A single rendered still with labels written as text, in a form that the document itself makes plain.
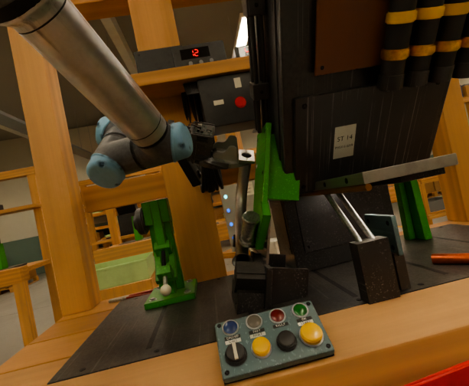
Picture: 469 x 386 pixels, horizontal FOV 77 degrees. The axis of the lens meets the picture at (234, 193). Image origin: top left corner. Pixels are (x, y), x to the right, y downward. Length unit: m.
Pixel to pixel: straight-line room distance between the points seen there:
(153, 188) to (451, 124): 1.09
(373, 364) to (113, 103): 0.52
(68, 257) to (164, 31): 0.79
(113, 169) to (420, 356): 0.59
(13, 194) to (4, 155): 1.36
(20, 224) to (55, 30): 11.82
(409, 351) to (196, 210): 0.70
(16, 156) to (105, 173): 11.76
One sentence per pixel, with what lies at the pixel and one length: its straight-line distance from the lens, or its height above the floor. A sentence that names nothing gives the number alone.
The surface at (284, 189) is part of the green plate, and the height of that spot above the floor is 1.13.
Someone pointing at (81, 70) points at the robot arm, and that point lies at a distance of 0.48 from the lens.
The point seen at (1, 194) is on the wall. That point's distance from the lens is 12.51.
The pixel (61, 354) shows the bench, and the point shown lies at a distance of 0.81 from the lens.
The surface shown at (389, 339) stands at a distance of 0.50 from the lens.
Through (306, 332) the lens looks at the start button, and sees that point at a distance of 0.45.
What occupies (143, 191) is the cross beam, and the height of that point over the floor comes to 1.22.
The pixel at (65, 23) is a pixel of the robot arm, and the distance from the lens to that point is 0.46.
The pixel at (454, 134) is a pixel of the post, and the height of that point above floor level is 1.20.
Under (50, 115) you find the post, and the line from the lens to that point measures 1.13.
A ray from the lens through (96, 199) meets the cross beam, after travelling 1.14.
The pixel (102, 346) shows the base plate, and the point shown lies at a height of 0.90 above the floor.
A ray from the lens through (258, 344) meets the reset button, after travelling 0.44.
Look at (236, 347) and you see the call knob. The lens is 0.44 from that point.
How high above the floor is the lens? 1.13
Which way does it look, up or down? 1 degrees up
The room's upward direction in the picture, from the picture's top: 12 degrees counter-clockwise
